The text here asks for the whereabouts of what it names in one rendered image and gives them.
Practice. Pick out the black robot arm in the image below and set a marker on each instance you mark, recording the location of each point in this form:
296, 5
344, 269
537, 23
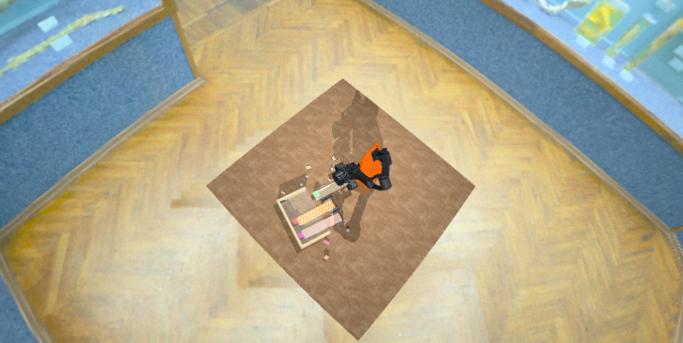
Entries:
352, 169

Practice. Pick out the tan strip with orange polka dots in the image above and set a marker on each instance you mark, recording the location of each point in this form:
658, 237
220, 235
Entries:
324, 207

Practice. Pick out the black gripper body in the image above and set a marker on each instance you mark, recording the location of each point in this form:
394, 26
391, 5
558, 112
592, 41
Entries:
351, 185

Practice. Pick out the beige strip with blue lines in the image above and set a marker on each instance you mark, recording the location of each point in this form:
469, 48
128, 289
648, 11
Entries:
328, 190

